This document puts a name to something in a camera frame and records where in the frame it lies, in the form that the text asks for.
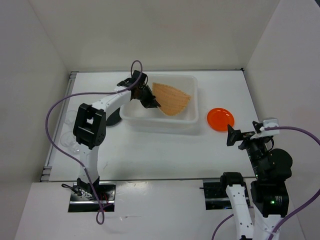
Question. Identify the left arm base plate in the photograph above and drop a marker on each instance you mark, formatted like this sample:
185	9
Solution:
83	202

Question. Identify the orange round plate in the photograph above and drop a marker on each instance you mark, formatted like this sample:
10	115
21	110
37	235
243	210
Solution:
219	119

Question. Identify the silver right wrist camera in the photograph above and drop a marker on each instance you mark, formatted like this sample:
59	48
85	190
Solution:
267	130

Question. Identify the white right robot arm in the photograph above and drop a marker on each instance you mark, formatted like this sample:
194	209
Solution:
271	167

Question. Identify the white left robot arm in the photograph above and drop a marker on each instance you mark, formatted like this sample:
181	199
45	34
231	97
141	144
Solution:
91	124

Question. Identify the black round plate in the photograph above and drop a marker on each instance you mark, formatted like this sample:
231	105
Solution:
113	119

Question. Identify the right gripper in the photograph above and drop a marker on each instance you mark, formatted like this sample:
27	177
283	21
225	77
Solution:
233	134

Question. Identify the woven bamboo triangular basket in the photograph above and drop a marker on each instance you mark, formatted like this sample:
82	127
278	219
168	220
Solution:
172	101

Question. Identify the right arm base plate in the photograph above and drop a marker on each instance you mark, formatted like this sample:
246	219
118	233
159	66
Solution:
215	195

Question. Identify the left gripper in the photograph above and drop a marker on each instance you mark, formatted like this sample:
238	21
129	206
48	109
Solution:
149	103

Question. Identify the translucent white plastic bin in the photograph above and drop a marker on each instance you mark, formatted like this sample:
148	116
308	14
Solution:
153	120

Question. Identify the clear plastic cup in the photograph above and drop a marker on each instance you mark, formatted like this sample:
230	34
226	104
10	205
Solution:
70	117
68	140

